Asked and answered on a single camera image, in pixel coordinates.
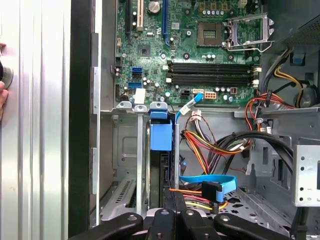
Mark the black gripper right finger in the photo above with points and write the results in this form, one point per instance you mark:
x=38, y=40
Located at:
x=195, y=227

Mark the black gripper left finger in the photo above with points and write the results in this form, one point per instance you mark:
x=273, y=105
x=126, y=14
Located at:
x=162, y=227

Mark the hard disk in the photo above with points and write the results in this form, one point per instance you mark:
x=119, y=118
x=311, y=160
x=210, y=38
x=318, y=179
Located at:
x=161, y=135

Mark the small round black tool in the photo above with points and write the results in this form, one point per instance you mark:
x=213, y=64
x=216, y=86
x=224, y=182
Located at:
x=6, y=75

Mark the perforated metal disk bay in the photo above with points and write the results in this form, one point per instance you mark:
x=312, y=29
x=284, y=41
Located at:
x=125, y=147

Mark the person's hand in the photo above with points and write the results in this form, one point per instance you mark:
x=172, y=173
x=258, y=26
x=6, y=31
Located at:
x=3, y=100

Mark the grey metal drive cage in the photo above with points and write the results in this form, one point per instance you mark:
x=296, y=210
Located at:
x=307, y=175

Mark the black PC case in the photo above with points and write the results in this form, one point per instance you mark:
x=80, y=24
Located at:
x=79, y=125

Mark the black RAM slot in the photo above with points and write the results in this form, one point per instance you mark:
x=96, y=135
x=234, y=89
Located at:
x=212, y=71
x=212, y=65
x=212, y=83
x=212, y=77

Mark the black square chipset chip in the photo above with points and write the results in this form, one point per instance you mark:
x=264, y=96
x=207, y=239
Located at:
x=144, y=51

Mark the metal locking lever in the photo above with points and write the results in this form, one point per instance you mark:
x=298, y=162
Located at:
x=250, y=50

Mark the green motherboard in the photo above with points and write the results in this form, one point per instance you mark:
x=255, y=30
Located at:
x=155, y=37

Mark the CPU socket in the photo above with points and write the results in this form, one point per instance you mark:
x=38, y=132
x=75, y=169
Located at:
x=209, y=33

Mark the blue expansion slot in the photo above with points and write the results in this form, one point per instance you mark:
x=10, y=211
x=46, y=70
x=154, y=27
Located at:
x=165, y=22

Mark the black expansion slot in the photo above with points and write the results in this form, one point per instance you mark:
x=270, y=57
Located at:
x=128, y=20

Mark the metal socket cover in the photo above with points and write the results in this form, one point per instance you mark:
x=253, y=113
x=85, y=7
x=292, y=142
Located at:
x=266, y=28

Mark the white expansion slot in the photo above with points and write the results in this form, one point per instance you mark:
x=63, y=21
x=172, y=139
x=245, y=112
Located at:
x=140, y=15

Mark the silver coin battery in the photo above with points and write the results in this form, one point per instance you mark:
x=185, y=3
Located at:
x=154, y=7

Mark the grey power supply unit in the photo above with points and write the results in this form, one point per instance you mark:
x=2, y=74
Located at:
x=300, y=25

